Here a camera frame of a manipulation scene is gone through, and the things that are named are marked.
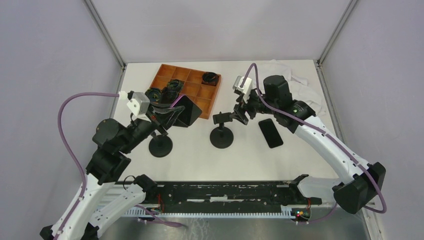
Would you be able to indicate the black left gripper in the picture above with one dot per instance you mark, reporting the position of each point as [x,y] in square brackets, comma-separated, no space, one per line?
[177,111]

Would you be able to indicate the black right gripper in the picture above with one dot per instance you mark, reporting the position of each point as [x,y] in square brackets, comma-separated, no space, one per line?
[239,114]

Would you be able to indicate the purple edged black phone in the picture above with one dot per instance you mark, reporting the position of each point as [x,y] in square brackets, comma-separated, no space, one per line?
[190,113]

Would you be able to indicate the black round base phone stand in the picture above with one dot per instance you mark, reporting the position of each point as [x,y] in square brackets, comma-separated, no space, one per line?
[221,137]

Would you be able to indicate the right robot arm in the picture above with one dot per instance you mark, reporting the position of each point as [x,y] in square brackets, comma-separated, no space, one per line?
[357,182]

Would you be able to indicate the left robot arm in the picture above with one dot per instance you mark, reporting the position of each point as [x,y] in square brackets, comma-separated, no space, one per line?
[82,220]

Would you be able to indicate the small black phone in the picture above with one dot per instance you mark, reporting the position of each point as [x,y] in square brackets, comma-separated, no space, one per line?
[270,133]

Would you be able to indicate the rolled dark patterned tie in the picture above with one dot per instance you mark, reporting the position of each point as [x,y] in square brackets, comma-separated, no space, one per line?
[168,95]

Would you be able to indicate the rolled blue yellow tie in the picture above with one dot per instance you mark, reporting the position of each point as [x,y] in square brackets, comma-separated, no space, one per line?
[154,94]

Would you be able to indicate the rolled green patterned tie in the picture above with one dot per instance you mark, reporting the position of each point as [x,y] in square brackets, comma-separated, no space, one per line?
[175,85]

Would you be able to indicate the orange wooden compartment tray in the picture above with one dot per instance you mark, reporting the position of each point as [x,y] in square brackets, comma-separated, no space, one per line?
[203,94]

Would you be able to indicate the rolled tie top right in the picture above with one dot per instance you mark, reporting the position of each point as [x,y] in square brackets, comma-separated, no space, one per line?
[210,79]

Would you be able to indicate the white crumpled cloth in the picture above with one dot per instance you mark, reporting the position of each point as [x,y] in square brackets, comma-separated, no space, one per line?
[300,87]

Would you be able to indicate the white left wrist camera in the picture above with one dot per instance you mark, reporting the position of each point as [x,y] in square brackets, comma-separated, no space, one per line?
[137,102]

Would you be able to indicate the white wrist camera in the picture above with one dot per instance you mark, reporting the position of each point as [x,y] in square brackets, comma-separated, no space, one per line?
[243,87]
[137,102]

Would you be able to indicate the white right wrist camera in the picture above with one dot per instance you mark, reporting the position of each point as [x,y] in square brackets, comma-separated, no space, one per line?
[243,87]

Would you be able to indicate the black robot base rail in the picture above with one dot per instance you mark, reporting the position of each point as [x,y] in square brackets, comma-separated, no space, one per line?
[227,197]

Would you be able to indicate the white slotted cable duct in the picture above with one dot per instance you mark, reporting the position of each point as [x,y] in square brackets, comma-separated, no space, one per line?
[212,214]

